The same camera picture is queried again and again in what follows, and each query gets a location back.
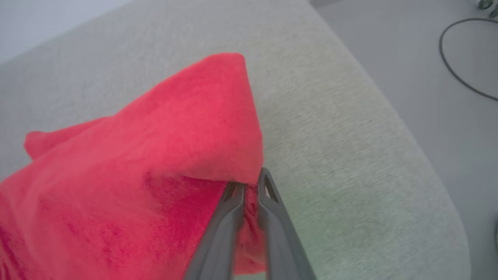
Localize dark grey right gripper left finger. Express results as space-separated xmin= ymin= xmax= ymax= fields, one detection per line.
xmin=182 ymin=181 xmax=246 ymax=280

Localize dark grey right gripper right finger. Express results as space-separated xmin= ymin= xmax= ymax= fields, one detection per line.
xmin=257 ymin=167 xmax=317 ymax=280

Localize red white basketball jersey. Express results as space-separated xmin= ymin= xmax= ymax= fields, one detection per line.
xmin=0 ymin=53 xmax=269 ymax=280

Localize grey fabric sofa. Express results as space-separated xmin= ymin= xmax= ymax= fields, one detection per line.
xmin=0 ymin=0 xmax=471 ymax=280

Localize black floor cable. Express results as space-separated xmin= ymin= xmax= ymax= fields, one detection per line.
xmin=439 ymin=17 xmax=498 ymax=102

